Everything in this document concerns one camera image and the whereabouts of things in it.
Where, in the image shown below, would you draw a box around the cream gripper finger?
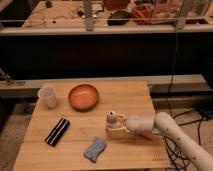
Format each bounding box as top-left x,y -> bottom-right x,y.
116,114 -> 126,120
107,127 -> 130,133

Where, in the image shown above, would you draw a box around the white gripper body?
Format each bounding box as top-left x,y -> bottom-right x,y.
126,115 -> 154,134

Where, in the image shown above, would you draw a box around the clear plastic bottle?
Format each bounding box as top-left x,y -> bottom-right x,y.
106,111 -> 125,139

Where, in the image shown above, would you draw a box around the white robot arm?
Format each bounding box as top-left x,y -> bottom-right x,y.
106,111 -> 213,171

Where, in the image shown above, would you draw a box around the orange carrot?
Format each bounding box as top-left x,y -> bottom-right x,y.
141,132 -> 154,140

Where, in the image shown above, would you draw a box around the blue sponge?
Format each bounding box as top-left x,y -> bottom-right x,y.
83,137 -> 106,163

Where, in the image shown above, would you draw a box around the orange wooden bowl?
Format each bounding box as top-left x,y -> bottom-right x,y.
68,84 -> 99,111

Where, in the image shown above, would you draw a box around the black striped rectangular block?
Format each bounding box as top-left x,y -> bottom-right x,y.
45,118 -> 70,147

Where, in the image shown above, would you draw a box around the translucent plastic cup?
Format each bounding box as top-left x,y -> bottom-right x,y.
38,86 -> 57,108

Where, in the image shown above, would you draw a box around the black object on bench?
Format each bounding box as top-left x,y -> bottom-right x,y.
107,10 -> 131,26

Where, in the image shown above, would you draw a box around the orange basket on bench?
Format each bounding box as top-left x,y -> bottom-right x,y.
131,5 -> 153,25

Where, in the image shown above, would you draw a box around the metal clamp at left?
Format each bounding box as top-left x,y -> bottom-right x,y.
0,67 -> 25,86

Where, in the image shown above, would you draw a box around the black cable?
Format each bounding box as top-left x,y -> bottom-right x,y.
162,30 -> 213,171

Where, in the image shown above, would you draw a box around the grey metal post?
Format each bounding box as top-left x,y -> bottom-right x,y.
83,0 -> 93,31

